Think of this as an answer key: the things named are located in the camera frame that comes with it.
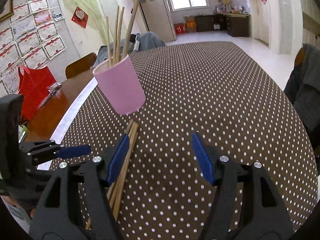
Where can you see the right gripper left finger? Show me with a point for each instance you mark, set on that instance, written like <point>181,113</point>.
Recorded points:
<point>58,212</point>

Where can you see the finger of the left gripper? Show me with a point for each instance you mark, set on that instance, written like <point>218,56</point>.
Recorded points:
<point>72,152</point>
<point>40,146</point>

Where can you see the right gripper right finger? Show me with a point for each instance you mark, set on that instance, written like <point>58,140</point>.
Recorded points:
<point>263,213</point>

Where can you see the wooden chopstick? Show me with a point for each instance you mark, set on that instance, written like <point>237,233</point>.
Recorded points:
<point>108,43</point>
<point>111,192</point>
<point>129,29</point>
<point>117,45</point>
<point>119,197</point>
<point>132,140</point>
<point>115,35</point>

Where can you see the left hand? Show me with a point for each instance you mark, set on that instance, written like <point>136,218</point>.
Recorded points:
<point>12,201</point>

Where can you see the clear plastic packet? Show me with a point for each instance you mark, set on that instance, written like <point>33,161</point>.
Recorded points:
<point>52,90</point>

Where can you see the red gift bag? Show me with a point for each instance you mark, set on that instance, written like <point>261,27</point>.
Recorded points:
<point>35,85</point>

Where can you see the pink cylindrical cup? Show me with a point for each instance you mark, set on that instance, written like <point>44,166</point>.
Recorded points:
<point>120,85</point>

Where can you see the brown wooden chair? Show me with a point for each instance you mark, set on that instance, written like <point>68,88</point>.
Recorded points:
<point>81,65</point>

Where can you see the brown polka dot mat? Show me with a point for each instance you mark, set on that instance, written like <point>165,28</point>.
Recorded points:
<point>213,88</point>

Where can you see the dark jacket on chair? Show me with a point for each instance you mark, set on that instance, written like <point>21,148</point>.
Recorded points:
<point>302,90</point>

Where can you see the grey jacket on chair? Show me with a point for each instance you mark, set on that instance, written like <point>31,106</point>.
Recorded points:
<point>137,42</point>

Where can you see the red diamond door decoration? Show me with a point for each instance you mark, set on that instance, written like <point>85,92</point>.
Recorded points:
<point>80,17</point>

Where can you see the green curtain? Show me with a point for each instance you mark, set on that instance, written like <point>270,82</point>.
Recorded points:
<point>90,10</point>

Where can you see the beige refrigerator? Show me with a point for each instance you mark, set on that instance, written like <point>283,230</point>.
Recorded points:
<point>158,19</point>

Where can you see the red cardboard box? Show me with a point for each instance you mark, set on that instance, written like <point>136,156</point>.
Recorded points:
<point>179,28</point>

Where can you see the orange cardboard box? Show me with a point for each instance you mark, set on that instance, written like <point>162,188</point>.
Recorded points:
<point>190,24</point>

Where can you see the dark wooden desk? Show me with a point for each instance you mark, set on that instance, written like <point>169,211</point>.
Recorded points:
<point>236,25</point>

